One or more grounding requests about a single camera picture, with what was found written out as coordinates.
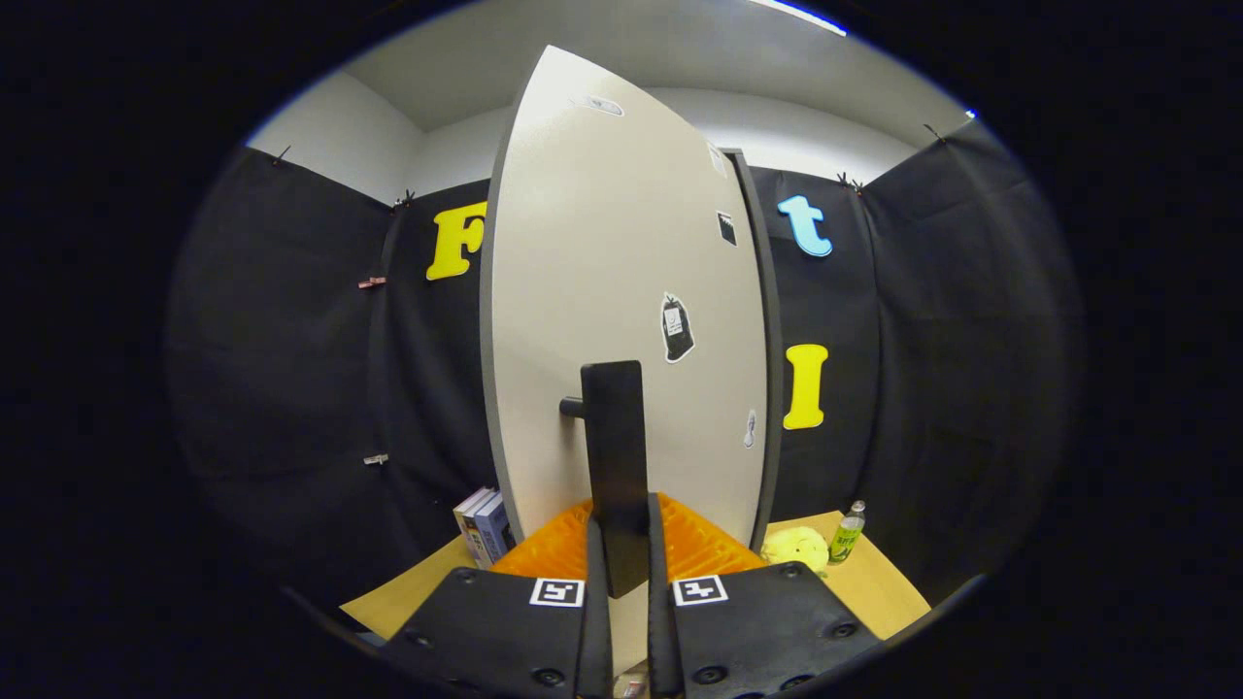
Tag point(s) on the beige shoe cabinet door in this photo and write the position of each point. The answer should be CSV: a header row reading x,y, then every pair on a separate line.
x,y
583,272

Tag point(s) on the yellow plush toy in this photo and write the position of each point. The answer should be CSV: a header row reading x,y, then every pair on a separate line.
x,y
796,549

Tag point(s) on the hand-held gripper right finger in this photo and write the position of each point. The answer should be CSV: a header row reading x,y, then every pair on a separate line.
x,y
660,641

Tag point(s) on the long ceiling light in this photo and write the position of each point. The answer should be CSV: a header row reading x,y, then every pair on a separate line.
x,y
796,15

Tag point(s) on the black backdrop cloth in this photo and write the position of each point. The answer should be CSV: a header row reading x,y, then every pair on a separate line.
x,y
952,369

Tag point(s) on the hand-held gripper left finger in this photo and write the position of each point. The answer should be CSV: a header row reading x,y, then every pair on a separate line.
x,y
597,641

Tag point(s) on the blue cover book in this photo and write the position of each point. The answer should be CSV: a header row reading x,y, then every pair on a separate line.
x,y
495,529

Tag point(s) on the white cover book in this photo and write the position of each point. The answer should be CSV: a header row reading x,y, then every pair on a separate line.
x,y
469,519

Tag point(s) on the green label drink bottle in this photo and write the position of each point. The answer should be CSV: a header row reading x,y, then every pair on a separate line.
x,y
847,539

